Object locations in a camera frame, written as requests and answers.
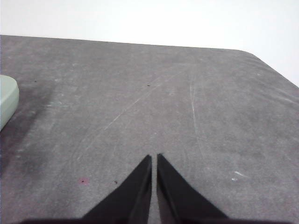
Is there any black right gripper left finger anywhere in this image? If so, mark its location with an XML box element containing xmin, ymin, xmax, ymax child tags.
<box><xmin>81</xmin><ymin>154</ymin><xmax>153</xmax><ymax>221</ymax></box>

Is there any mint green breakfast machine base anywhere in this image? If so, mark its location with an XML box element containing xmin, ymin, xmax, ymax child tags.
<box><xmin>0</xmin><ymin>75</ymin><xmax>20</xmax><ymax>132</ymax></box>

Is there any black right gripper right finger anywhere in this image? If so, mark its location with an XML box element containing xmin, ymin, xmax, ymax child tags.
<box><xmin>157</xmin><ymin>153</ymin><xmax>228</xmax><ymax>221</ymax></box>

